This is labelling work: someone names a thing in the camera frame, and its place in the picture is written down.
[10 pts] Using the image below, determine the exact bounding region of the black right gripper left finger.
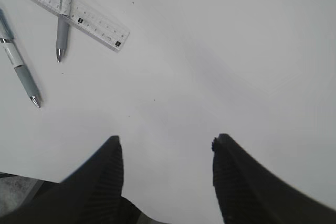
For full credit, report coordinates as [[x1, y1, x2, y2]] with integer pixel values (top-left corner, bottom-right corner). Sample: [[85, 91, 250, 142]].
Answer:
[[1, 136, 141, 223]]

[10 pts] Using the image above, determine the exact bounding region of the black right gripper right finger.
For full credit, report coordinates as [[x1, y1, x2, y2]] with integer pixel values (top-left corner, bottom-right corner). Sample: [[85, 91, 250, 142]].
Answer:
[[212, 134, 335, 223]]

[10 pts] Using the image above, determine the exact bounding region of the blue retractable pen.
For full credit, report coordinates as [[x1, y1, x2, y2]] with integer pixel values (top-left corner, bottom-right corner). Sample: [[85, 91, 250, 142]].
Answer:
[[1, 9, 41, 108]]

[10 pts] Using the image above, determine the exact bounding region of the grey retractable pen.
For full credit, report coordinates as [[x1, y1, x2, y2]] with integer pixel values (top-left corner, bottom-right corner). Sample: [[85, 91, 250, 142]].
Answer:
[[56, 0, 72, 63]]

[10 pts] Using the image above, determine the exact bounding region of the clear plastic ruler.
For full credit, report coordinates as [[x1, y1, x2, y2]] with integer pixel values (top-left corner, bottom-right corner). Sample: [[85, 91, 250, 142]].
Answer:
[[31, 0, 130, 52]]

